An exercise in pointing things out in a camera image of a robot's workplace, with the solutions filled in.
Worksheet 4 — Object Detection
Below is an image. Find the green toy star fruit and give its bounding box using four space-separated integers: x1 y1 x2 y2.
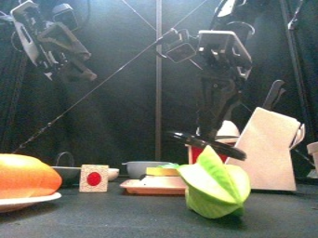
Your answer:
176 144 252 220

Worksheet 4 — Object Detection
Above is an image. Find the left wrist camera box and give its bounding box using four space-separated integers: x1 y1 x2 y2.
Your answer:
50 3 80 32

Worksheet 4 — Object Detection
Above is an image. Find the black round pot lid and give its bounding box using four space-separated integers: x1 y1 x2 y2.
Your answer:
165 130 248 161

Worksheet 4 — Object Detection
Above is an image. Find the white rounded toy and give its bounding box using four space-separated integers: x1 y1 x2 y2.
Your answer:
195 120 240 144

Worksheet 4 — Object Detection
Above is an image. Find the white knife block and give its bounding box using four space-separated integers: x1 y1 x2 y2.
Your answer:
224 106 307 192

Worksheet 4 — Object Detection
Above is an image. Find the speckled cube with red dot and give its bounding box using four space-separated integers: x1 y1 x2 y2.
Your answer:
78 164 110 193

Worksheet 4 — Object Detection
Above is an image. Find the thin diagonal brace wire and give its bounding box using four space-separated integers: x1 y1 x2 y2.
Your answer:
118 0 253 113
10 0 208 155

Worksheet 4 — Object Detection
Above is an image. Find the dark slanted frame pole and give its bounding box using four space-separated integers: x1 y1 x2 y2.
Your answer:
277 0 318 140

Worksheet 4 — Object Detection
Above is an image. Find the black knife handle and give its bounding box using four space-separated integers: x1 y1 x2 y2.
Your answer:
261 79 287 112

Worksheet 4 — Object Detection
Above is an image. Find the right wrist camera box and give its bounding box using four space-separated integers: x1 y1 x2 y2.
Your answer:
156 28 200 64

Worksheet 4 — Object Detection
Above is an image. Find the grey vertical frame pole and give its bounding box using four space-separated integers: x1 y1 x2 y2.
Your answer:
153 0 164 162

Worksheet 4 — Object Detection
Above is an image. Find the grey bowl with wire handle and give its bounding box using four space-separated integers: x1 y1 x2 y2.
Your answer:
50 151 81 189

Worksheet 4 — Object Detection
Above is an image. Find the beige cup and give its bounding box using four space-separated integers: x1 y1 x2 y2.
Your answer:
306 141 318 179

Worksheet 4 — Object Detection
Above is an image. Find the small white bowl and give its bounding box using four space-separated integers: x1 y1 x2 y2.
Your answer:
106 167 120 182

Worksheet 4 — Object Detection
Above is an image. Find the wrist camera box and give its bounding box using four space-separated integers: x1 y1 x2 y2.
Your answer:
50 3 80 32
156 28 200 64

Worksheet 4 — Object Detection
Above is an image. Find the pink tray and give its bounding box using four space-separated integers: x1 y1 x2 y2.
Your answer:
118 178 188 196

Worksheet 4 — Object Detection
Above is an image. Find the white plate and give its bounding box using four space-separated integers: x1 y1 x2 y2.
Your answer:
0 192 62 214

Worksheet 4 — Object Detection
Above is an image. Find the grey pot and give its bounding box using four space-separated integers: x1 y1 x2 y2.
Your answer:
120 160 172 180

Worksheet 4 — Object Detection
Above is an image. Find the red pot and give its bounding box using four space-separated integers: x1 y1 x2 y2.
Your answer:
187 144 229 165

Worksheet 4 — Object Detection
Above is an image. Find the orange toy fruit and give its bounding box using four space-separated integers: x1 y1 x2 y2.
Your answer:
0 153 62 200

